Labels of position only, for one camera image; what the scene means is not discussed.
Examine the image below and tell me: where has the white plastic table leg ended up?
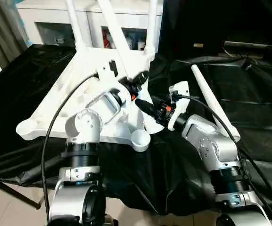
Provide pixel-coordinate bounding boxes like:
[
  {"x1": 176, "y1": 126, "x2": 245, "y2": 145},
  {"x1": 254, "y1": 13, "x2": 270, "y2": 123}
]
[
  {"x1": 144, "y1": 0, "x2": 163, "y2": 55},
  {"x1": 66, "y1": 0, "x2": 86, "y2": 50},
  {"x1": 190, "y1": 64, "x2": 241, "y2": 142},
  {"x1": 97, "y1": 0, "x2": 165, "y2": 135}
]

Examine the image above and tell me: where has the white plastic table top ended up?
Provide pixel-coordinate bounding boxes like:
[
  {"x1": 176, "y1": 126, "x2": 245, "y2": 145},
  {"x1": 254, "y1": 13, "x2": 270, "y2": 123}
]
[{"x1": 15, "y1": 45, "x2": 156, "y2": 153}]

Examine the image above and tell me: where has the red bottle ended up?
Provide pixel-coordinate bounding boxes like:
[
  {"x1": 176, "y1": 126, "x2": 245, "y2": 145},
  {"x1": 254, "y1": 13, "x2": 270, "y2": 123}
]
[{"x1": 103, "y1": 32, "x2": 111, "y2": 48}]

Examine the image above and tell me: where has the black shiny mat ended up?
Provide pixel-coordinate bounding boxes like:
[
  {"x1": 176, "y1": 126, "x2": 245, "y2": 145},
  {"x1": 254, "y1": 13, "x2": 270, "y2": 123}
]
[{"x1": 0, "y1": 43, "x2": 272, "y2": 218}]

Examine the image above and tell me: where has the white glass-door cabinet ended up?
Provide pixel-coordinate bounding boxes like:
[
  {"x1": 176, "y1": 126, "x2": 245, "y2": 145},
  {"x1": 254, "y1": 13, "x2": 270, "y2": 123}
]
[{"x1": 16, "y1": 0, "x2": 164, "y2": 52}]

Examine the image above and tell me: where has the long dark metal bar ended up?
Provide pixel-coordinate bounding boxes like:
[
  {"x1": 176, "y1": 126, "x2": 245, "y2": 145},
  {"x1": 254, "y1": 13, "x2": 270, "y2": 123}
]
[{"x1": 223, "y1": 40, "x2": 272, "y2": 52}]

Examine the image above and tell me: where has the grey curtain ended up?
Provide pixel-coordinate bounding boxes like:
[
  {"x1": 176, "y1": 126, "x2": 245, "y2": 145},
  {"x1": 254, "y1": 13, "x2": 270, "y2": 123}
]
[{"x1": 0, "y1": 0, "x2": 31, "y2": 74}]

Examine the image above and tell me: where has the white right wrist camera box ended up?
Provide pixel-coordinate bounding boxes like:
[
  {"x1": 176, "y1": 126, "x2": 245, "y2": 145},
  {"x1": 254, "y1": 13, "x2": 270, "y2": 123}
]
[{"x1": 167, "y1": 80, "x2": 190, "y2": 132}]

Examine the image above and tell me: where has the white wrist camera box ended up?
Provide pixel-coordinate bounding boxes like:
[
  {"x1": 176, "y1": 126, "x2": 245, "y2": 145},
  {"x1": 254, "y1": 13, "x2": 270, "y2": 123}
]
[
  {"x1": 167, "y1": 80, "x2": 190, "y2": 132},
  {"x1": 96, "y1": 59, "x2": 130, "y2": 105}
]

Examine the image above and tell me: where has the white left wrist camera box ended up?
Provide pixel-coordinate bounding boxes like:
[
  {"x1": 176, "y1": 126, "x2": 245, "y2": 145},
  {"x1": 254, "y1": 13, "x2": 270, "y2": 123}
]
[{"x1": 96, "y1": 59, "x2": 130, "y2": 105}]

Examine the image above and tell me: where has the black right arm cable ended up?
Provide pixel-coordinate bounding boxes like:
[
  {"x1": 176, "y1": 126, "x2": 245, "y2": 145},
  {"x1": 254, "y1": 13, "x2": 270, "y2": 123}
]
[{"x1": 173, "y1": 92, "x2": 272, "y2": 226}]

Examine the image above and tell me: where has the black table frame leg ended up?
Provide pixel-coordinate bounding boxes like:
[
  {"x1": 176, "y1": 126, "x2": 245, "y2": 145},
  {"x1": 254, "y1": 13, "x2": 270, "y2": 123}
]
[{"x1": 0, "y1": 173, "x2": 41, "y2": 210}]

